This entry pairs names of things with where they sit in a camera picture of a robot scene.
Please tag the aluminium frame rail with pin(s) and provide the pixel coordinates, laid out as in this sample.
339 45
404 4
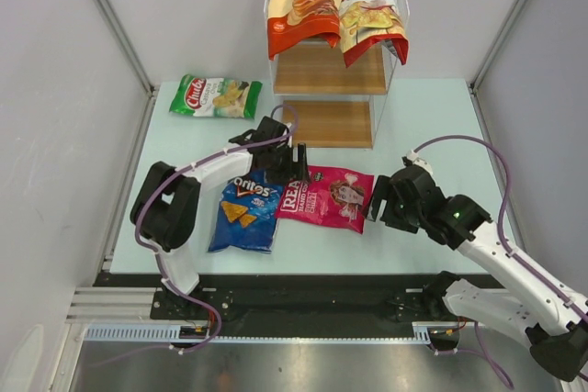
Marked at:
128 304

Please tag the red Chuba cassava chips bag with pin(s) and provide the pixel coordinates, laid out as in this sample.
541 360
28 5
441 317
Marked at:
365 23

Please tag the orange beige cassava chips bag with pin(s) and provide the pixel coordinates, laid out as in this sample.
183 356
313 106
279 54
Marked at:
290 22

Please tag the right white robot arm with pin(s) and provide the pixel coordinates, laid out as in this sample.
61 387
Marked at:
544 315

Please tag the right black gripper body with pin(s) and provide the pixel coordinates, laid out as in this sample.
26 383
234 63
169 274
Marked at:
401 217

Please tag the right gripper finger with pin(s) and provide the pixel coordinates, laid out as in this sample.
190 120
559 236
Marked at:
380 191
373 214

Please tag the blue Doritos chips bag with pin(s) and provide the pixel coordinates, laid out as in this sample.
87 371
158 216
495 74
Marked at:
247 217

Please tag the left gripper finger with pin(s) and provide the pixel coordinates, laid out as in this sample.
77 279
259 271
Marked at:
276 176
299 167

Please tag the white wire wooden shelf rack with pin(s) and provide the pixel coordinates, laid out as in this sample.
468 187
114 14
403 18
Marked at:
338 106

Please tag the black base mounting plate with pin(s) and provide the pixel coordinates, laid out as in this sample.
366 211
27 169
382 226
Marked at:
294 306

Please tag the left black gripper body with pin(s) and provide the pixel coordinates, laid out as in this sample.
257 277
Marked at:
281 156

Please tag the pink Real chips bag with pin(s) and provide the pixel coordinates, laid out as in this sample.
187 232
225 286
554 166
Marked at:
333 197

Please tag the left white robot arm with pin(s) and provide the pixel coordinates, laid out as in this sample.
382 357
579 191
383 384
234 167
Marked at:
165 210

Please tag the green Chuba cassava chips bag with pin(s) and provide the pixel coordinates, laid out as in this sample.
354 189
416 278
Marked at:
216 97

